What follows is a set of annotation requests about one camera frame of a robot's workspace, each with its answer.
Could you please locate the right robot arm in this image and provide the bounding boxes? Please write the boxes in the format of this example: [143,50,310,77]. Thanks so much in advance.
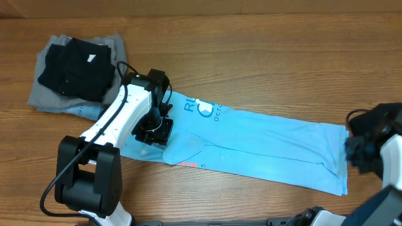
[286,103,401,226]

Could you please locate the light blue printed t-shirt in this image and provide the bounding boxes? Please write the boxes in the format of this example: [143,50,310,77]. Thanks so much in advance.
[122,92,349,196]

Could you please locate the folded blue jeans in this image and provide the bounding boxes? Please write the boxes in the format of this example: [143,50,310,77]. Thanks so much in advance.
[36,105,106,121]

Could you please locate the black folded shirt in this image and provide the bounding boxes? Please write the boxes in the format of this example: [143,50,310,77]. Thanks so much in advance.
[38,38,116,103]

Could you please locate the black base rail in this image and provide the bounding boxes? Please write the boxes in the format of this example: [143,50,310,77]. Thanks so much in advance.
[131,217,289,226]

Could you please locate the black garment at right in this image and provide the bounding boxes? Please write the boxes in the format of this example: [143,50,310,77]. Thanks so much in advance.
[346,102,401,136]

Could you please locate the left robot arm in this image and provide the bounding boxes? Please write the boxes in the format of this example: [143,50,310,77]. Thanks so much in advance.
[55,69,173,225]

